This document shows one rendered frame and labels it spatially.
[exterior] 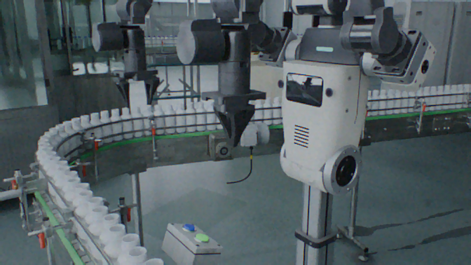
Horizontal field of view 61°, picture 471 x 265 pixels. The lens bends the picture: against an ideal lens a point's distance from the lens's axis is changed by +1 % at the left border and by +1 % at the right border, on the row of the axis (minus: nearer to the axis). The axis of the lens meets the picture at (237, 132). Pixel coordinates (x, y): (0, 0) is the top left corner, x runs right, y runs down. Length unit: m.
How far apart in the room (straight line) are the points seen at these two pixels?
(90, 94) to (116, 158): 3.75
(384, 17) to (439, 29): 5.94
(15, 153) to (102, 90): 2.35
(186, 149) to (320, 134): 1.26
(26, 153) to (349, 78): 3.17
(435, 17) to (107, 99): 4.95
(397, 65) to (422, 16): 5.59
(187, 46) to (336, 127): 0.61
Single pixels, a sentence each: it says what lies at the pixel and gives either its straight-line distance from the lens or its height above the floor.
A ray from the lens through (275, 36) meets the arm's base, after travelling 1.31.
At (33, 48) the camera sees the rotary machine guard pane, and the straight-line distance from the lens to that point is 3.75.
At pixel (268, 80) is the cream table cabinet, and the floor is 0.92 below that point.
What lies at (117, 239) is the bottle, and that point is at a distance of 0.95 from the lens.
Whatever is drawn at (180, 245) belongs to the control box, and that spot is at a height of 1.10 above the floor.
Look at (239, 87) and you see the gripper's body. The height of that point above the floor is 1.51.
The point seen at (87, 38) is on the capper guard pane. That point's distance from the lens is 5.83.
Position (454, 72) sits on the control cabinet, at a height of 0.82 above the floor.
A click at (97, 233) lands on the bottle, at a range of 1.05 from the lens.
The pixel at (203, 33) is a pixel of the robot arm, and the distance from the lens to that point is 0.63.
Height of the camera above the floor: 1.62
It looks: 16 degrees down
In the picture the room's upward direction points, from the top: straight up
